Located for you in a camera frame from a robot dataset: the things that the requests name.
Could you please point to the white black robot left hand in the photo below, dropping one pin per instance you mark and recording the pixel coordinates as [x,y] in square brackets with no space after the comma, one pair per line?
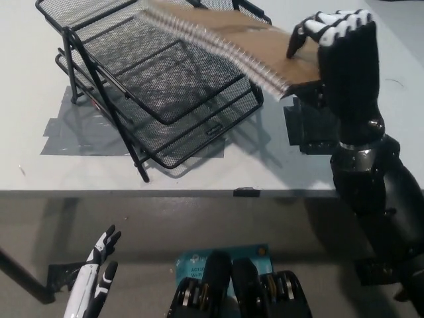
[87,281]

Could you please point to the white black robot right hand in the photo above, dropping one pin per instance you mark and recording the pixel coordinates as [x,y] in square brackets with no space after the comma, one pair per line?
[351,73]

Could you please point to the brown spiral notebook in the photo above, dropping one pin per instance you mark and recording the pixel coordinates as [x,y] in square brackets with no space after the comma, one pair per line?
[265,49]

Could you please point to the black teal robot body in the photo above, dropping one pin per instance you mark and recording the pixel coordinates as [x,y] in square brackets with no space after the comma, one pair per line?
[218,281]

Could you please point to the black mesh file tray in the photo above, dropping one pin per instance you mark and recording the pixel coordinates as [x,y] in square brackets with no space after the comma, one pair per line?
[165,92]

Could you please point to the black floor tape patch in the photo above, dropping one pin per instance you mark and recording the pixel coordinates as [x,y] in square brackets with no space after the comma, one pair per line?
[367,273]
[59,276]

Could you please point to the grey tape patch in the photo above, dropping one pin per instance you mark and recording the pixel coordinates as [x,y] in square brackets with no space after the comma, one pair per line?
[63,139]

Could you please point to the small black tape strip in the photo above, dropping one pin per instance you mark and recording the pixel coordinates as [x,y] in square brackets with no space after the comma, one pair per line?
[246,192]

